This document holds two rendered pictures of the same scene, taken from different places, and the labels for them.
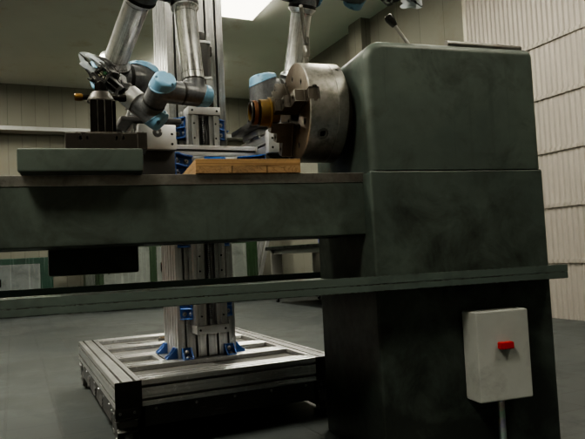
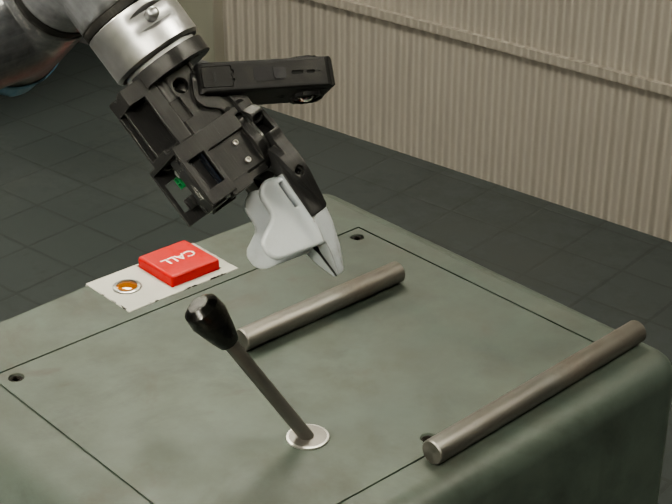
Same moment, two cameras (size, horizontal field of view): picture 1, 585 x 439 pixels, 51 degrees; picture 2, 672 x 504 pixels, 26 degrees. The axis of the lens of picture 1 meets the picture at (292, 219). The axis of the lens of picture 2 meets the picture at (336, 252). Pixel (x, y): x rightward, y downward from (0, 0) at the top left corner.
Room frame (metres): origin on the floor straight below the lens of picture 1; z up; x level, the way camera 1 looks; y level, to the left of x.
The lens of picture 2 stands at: (1.03, -0.03, 1.95)
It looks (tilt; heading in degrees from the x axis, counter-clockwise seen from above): 27 degrees down; 335
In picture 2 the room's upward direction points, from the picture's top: straight up
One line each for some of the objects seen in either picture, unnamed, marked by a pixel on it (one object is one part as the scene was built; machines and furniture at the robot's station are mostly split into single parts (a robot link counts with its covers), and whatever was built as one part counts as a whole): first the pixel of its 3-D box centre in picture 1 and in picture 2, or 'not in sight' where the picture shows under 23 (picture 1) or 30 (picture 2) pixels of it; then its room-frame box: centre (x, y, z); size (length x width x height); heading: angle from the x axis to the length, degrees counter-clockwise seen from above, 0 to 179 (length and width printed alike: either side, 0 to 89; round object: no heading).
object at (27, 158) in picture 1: (84, 174); not in sight; (1.76, 0.60, 0.90); 0.53 x 0.30 x 0.06; 17
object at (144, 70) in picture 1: (142, 80); not in sight; (2.32, 0.55, 1.33); 0.13 x 0.12 x 0.14; 127
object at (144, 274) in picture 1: (166, 271); not in sight; (9.12, 1.92, 0.45); 2.19 x 2.00 x 0.91; 115
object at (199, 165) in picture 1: (236, 174); not in sight; (1.86, 0.17, 0.89); 0.36 x 0.30 x 0.04; 17
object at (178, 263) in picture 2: not in sight; (179, 265); (2.28, -0.43, 1.26); 0.06 x 0.06 x 0.02; 17
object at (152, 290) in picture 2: not in sight; (164, 299); (2.27, -0.41, 1.23); 0.13 x 0.08 x 0.06; 107
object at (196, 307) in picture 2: (390, 21); (210, 322); (1.96, -0.35, 1.38); 0.04 x 0.03 x 0.05; 107
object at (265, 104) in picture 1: (264, 112); not in sight; (1.89, 0.07, 1.08); 0.09 x 0.09 x 0.09; 17
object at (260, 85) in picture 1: (264, 90); not in sight; (2.53, 0.09, 1.33); 0.13 x 0.12 x 0.14; 121
